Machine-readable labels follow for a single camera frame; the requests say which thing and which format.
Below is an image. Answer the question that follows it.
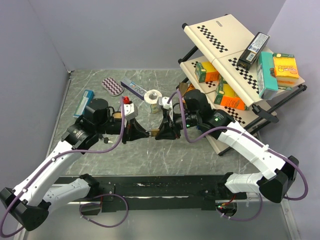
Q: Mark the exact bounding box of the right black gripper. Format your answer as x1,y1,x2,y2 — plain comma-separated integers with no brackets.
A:
154,110,200,141

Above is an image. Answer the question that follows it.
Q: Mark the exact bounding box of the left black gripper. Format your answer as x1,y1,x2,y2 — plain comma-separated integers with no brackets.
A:
96,117,150,145

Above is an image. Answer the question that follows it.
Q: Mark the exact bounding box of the small brass padlock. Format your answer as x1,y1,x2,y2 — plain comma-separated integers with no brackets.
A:
150,128,160,137

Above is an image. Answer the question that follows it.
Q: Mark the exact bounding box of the long shackle brass padlock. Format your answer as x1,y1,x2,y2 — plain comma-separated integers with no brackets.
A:
112,112,122,121

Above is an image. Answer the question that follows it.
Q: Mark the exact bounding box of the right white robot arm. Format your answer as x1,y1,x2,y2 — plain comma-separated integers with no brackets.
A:
155,89,299,203

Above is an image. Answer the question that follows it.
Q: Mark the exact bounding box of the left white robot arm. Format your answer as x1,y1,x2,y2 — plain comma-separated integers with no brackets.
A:
0,97,149,231

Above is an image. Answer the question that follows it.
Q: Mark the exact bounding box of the purple toothpaste box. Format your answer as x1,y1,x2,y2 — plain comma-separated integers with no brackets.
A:
120,77,147,101

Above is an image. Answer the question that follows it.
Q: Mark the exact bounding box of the pink striped oval sponge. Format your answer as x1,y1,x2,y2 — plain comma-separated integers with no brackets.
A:
101,77,124,97

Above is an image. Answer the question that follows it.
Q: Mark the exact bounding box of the blue rectangular box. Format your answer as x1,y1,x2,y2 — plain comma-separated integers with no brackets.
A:
73,89,95,118

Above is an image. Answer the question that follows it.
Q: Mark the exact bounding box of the lower orange green box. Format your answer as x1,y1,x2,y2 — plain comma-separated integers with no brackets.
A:
214,80,249,111

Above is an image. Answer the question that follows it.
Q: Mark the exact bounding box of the orange green box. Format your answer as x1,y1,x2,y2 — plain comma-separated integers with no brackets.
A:
214,80,249,111
195,61,220,83

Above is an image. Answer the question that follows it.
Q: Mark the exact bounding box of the upper orange green box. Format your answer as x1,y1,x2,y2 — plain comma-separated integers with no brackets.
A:
195,61,220,83

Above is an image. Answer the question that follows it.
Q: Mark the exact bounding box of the beige checkered shelf rack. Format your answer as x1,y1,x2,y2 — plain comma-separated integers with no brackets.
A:
176,13,308,157

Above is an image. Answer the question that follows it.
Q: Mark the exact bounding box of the teal box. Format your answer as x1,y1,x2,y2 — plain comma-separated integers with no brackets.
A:
256,51,279,100

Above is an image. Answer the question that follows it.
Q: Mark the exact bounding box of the black rectangular box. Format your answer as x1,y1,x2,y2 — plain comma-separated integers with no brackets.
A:
236,32,270,71

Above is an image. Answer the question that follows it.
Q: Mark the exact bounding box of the orange sponge pack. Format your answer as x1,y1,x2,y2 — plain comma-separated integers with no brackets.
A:
272,52,300,88

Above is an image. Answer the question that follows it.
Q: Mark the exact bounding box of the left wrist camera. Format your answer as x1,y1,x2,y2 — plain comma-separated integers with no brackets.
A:
123,96,139,121

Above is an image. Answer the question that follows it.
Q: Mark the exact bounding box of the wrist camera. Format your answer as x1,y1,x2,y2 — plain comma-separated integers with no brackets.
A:
157,96,174,121
123,96,139,121

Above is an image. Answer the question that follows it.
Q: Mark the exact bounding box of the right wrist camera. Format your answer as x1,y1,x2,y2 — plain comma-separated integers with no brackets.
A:
157,96,174,121

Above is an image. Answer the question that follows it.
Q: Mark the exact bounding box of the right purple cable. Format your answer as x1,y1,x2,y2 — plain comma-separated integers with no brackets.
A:
167,89,310,222

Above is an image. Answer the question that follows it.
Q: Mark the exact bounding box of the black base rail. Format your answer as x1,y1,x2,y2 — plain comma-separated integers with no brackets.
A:
72,175,247,213

